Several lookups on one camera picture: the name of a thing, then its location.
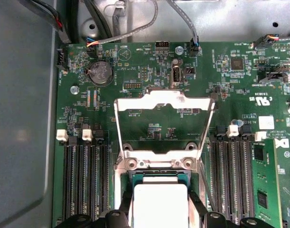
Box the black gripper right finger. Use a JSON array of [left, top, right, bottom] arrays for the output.
[[189, 190, 265, 228]]

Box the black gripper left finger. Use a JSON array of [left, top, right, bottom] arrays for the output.
[[60, 190, 135, 228]]

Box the metal locking lever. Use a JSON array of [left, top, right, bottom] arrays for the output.
[[198, 158, 218, 211]]

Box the silver CPU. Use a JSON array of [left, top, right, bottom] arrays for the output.
[[131, 173, 192, 228]]

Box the CPU socket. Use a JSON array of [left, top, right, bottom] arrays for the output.
[[112, 142, 204, 228]]

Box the green RAM stick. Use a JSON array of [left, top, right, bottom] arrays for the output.
[[253, 139, 282, 228]]

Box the round coin battery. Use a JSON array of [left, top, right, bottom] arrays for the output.
[[87, 60, 115, 87]]

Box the internal USB port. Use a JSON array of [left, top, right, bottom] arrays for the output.
[[170, 66, 182, 87]]

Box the green motherboard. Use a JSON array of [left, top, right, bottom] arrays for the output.
[[52, 40, 290, 228]]

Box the black board connector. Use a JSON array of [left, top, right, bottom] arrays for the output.
[[184, 66, 196, 79]]

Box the black square chip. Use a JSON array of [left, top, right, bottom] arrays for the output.
[[230, 57, 244, 72]]

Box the black fan connector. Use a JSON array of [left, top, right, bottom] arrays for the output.
[[56, 48, 68, 71]]

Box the black pin header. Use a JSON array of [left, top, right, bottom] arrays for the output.
[[155, 40, 170, 51]]

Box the black PC case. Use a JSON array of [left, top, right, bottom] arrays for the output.
[[0, 0, 290, 228]]

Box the grey sleeved cable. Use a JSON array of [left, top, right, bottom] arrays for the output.
[[167, 0, 202, 57], [86, 0, 159, 52]]

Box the colored wire connector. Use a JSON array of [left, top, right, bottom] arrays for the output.
[[250, 33, 290, 49]]

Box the dark ribbon cable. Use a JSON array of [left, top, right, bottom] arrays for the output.
[[28, 0, 69, 45]]

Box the black looped cable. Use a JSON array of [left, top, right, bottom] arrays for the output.
[[67, 0, 113, 45]]

